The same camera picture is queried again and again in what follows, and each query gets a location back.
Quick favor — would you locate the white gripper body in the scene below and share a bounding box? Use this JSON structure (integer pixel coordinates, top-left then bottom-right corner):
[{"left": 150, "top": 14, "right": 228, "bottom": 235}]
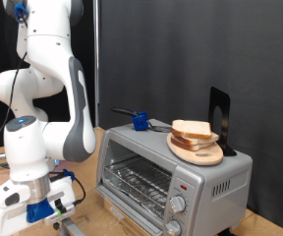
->
[{"left": 0, "top": 178, "right": 77, "bottom": 236}]

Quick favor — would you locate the glass oven door with handle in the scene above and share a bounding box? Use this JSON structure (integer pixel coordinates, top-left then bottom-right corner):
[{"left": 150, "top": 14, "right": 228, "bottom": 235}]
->
[{"left": 60, "top": 186, "right": 164, "bottom": 236}]

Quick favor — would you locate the metal spatula with blue block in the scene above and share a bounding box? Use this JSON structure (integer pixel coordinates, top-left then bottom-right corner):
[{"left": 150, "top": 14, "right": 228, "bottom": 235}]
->
[{"left": 111, "top": 106, "right": 173, "bottom": 134}]

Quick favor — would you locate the silver oven knob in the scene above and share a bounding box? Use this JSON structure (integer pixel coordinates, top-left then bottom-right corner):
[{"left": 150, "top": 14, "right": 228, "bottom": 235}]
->
[
  {"left": 169, "top": 195, "right": 188, "bottom": 214},
  {"left": 163, "top": 219, "right": 183, "bottom": 236}
]

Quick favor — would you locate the silver toaster oven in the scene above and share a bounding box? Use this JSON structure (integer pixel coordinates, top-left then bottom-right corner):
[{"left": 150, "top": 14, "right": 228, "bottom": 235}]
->
[{"left": 95, "top": 118, "right": 254, "bottom": 236}]

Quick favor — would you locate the round wooden cutting board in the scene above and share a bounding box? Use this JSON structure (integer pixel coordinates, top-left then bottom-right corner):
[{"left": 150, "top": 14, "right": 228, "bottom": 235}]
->
[{"left": 166, "top": 132, "right": 225, "bottom": 166}]

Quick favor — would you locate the vertical metal pole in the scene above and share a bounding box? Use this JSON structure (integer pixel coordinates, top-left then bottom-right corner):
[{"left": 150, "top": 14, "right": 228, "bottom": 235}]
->
[{"left": 92, "top": 0, "right": 100, "bottom": 128}]

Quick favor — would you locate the black backdrop curtain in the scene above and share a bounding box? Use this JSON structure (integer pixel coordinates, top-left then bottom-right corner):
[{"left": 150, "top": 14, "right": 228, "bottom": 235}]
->
[{"left": 0, "top": 0, "right": 96, "bottom": 150}]

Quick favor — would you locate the black metal bookend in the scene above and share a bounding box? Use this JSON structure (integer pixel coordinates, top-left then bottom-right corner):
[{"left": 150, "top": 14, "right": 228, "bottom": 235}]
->
[{"left": 207, "top": 86, "right": 238, "bottom": 157}]

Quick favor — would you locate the metal wire oven rack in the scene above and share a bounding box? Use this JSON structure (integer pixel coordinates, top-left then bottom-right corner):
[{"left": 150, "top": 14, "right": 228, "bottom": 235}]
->
[{"left": 103, "top": 155, "right": 173, "bottom": 219}]

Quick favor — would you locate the black camera cable with clips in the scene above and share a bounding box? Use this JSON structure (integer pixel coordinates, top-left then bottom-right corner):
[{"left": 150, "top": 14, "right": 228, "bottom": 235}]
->
[{"left": 0, "top": 3, "right": 86, "bottom": 207}]

